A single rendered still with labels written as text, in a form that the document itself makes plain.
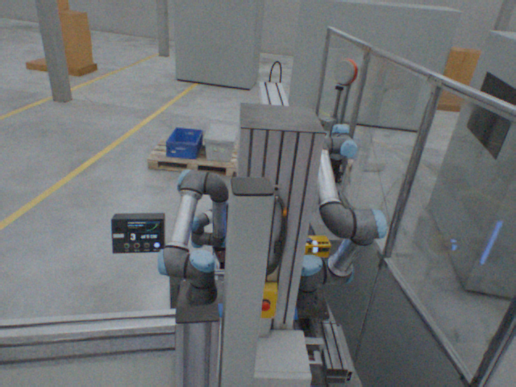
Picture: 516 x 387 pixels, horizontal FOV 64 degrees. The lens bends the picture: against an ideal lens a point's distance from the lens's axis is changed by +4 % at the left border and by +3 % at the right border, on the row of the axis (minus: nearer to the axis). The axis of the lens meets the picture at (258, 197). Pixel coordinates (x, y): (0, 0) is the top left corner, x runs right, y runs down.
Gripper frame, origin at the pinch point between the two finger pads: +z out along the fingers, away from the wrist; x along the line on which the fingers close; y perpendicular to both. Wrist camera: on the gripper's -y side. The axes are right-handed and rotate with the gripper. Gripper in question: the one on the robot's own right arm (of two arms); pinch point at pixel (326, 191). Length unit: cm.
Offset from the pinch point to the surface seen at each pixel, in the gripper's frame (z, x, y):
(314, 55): 30, 155, -563
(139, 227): 27, -94, -10
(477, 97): -55, 45, 23
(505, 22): -22, 688, -806
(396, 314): 67, 45, 20
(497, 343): 22, 45, 78
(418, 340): 63, 45, 42
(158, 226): 27, -85, -10
